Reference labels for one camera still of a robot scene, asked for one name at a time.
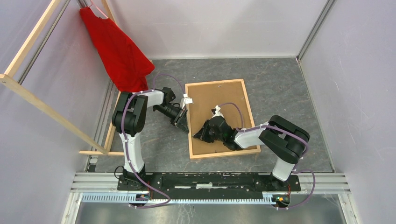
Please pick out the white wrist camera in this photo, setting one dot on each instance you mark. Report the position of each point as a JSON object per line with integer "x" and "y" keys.
{"x": 185, "y": 101}
{"x": 216, "y": 111}

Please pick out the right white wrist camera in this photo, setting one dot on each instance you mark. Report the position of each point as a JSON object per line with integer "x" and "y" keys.
{"x": 216, "y": 111}

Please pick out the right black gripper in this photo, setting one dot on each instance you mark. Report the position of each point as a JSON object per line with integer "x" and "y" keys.
{"x": 201, "y": 134}

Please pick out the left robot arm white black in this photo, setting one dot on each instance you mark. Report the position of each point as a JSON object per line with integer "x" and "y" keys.
{"x": 129, "y": 118}

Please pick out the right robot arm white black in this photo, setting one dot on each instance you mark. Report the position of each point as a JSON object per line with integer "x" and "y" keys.
{"x": 285, "y": 139}

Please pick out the aluminium rail base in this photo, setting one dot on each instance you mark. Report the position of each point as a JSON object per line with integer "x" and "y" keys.
{"x": 324, "y": 198}

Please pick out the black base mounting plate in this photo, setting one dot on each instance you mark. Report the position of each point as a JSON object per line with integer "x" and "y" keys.
{"x": 207, "y": 186}

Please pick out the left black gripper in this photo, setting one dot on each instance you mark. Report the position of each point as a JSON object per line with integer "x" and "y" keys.
{"x": 180, "y": 121}

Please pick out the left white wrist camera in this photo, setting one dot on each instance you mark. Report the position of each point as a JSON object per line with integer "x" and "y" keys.
{"x": 185, "y": 101}

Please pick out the wooden picture frame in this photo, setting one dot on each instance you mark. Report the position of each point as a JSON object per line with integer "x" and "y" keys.
{"x": 191, "y": 139}

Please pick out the red hanging shirt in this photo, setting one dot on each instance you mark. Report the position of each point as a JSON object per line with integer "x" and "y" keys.
{"x": 124, "y": 62}

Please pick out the wooden clothes rack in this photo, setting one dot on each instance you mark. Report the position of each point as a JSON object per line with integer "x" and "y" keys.
{"x": 68, "y": 75}

